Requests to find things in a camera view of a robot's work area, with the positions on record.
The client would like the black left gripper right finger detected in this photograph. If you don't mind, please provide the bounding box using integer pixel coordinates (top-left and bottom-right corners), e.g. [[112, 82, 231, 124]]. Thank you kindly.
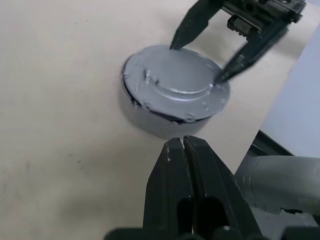
[[184, 135, 261, 234]]

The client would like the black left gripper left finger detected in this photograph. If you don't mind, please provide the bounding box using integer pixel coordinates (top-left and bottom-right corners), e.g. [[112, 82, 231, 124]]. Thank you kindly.
[[142, 136, 196, 230]]

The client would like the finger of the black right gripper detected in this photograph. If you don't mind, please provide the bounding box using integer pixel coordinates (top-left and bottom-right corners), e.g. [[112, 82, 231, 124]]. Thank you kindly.
[[169, 0, 224, 51], [213, 21, 289, 83]]

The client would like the grey round motor cover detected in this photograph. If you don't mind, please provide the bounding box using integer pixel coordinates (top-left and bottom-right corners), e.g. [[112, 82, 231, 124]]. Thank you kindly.
[[122, 44, 231, 123]]

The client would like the silver motor stator housing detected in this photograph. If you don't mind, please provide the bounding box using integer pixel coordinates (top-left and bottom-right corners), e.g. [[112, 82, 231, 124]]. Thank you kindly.
[[119, 74, 218, 140]]

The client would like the silver robot torso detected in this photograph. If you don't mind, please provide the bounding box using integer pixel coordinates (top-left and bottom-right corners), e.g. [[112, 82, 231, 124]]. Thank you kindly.
[[234, 154, 320, 216]]

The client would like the black table frame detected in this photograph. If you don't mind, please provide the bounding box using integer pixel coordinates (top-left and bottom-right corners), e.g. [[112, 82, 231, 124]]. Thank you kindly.
[[248, 129, 296, 157]]

